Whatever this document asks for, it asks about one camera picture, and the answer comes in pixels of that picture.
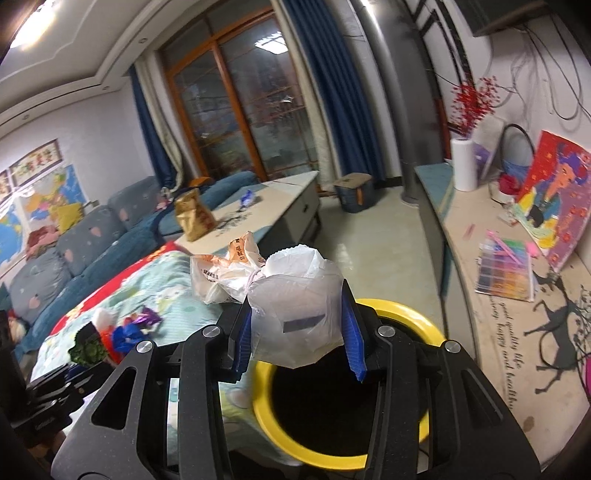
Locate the yellow rimmed black trash bin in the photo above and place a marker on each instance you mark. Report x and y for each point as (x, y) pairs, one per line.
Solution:
(320, 414)

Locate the white orange printed plastic bag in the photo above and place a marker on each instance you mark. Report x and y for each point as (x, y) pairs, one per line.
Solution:
(218, 279)

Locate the blue grey sectional sofa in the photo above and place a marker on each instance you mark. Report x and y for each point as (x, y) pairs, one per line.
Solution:
(101, 245)

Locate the hello kitty patterned blanket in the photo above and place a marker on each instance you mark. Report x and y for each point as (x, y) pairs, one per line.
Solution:
(161, 282)

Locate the pile of red clothes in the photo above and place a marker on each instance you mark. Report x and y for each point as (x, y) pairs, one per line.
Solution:
(40, 240)

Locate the world map poster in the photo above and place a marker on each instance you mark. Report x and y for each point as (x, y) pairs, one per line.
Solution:
(12, 236)

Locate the yellow pillow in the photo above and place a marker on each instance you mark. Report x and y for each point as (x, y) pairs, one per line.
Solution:
(66, 216)

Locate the colourful diamond painting canvas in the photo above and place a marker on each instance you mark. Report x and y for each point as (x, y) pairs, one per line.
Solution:
(554, 202)

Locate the blue curtain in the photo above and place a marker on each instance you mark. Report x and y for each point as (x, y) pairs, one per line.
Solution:
(163, 150)
(351, 121)

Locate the dark blue storage stool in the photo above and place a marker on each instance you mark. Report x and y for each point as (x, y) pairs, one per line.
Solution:
(356, 192)

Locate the green black snack wrapper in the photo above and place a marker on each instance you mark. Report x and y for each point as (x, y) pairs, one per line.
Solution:
(88, 349)

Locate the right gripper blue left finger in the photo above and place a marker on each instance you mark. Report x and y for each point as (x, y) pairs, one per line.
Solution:
(241, 340)

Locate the silver tower air conditioner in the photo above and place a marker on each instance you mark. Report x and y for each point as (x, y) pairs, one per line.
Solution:
(408, 82)

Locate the framed cross-stitch picture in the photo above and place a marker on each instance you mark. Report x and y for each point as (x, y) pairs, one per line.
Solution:
(35, 163)
(5, 187)

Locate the wall mounted black television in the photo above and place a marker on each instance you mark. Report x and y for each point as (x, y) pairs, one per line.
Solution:
(485, 17)

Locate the red berry branch decoration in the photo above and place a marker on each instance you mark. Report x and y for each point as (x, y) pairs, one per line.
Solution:
(472, 102)

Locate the blue candy wrapper on table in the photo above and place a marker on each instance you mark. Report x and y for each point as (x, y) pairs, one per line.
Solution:
(247, 199)

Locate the china map poster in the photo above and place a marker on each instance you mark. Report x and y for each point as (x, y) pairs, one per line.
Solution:
(58, 188)

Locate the right blue curtain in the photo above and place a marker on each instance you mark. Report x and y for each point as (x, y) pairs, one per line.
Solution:
(351, 121)

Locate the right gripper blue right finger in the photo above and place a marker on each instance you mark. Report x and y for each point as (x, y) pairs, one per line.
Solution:
(353, 335)

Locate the grey white coffee table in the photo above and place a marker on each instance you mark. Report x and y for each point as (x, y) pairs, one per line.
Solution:
(286, 212)

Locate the blue basket with black handle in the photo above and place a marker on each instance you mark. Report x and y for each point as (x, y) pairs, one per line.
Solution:
(516, 151)

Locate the wooden framed glass door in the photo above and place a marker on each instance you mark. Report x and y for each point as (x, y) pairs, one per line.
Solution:
(235, 90)

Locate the left blue curtain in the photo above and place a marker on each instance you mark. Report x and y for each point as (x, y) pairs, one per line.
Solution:
(163, 150)

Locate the colourful bead organiser box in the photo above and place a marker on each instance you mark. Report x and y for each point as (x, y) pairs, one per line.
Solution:
(505, 270)

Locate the gold paper bag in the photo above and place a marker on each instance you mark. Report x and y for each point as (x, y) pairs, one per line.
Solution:
(194, 217)

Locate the left framed cross-stitch picture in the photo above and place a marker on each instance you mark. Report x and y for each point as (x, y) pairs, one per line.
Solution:
(5, 187)

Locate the right framed cross-stitch picture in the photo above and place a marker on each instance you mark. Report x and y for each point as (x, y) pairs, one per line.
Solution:
(35, 163)

